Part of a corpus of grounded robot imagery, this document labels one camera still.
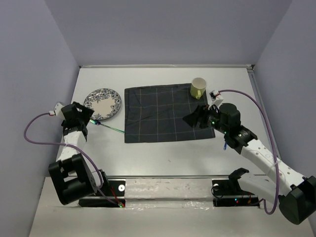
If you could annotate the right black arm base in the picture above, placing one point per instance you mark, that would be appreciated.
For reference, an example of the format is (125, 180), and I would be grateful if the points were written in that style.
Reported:
(228, 193)

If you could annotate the white foam strip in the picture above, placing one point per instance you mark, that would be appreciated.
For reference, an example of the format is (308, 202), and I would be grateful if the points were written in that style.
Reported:
(168, 189)

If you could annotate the iridescent green fork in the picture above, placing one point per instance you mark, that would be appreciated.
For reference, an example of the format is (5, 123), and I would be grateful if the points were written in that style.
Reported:
(96, 122)

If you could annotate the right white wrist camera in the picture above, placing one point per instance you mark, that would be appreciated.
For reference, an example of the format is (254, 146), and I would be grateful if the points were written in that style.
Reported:
(216, 98)

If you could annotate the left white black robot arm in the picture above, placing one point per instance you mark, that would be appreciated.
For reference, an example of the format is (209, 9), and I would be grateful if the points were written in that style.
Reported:
(74, 174)

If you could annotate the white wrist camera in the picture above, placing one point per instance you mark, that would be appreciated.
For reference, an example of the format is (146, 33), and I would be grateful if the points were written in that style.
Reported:
(216, 98)
(57, 111)

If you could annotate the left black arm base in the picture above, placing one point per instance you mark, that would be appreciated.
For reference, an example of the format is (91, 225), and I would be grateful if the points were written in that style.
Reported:
(111, 194)

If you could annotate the dark grey checked cloth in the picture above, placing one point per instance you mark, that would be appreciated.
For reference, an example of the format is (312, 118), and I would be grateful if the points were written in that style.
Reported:
(155, 114)

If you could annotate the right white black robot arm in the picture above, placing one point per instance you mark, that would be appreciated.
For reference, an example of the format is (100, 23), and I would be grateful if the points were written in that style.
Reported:
(295, 193)

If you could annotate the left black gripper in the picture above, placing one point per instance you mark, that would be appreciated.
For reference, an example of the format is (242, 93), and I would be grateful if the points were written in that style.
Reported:
(86, 113)

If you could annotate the blue white patterned plate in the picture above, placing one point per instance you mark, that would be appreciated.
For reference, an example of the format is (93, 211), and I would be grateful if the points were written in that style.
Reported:
(104, 102)

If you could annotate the pale yellow cup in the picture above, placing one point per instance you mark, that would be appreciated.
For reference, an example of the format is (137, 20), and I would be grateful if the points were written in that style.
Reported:
(198, 87)

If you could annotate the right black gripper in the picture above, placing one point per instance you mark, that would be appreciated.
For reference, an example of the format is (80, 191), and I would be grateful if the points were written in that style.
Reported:
(199, 114)

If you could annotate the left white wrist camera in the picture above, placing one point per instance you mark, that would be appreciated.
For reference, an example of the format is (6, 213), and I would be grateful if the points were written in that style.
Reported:
(57, 111)

